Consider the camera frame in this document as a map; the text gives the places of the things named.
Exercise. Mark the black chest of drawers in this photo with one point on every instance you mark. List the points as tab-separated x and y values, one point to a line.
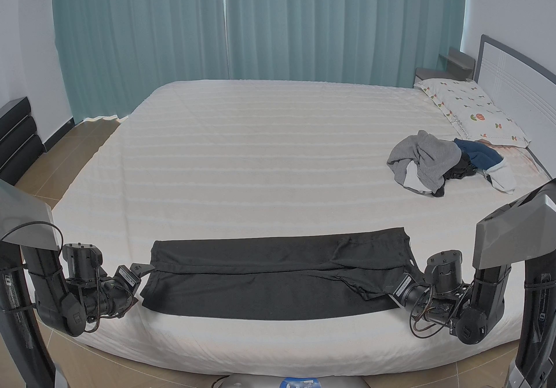
17	138

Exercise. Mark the grey bedside table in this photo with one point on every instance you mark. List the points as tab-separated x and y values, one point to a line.
456	56

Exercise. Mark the blue-green curtain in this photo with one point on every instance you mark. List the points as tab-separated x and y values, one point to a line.
139	30
347	12

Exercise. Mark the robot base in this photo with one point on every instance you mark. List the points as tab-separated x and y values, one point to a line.
260	382

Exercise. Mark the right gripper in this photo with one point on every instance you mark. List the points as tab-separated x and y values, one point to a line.
410	290

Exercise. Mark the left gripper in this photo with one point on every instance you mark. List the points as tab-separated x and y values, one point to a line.
128	282

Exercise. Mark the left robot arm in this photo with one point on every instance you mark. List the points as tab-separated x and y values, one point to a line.
47	290

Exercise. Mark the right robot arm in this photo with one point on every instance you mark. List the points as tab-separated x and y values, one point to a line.
512	229

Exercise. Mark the pile of clothes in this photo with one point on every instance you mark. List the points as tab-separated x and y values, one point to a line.
430	156

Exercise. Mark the black T-shirt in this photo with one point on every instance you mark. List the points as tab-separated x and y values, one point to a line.
269	282

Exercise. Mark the white printed pillow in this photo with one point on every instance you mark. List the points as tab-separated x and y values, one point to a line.
471	110

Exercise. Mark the bed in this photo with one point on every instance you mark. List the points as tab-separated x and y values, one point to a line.
269	151

